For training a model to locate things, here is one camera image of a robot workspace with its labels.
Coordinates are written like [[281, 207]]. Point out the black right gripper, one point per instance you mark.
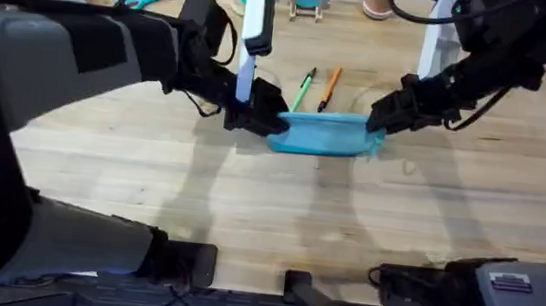
[[454, 92]]

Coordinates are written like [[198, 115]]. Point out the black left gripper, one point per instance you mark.
[[205, 78]]

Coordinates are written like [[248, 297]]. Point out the blue soft zip bag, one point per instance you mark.
[[322, 135]]

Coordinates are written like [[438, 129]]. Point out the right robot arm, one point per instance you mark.
[[531, 293]]

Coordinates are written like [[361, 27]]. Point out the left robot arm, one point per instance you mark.
[[36, 60]]

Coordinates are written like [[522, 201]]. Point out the green pen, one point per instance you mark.
[[303, 91]]

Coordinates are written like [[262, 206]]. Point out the orange pen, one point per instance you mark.
[[330, 89]]

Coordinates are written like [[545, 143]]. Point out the left wrist upright plate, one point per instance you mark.
[[251, 30]]

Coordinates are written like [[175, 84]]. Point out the wrist upright plate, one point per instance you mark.
[[251, 30], [438, 43]]

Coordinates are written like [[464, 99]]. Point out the right wrist upright plate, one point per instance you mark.
[[438, 43]]

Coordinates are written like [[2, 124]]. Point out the pale pink cup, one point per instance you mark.
[[379, 2]]

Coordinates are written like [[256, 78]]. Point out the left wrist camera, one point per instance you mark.
[[205, 18]]

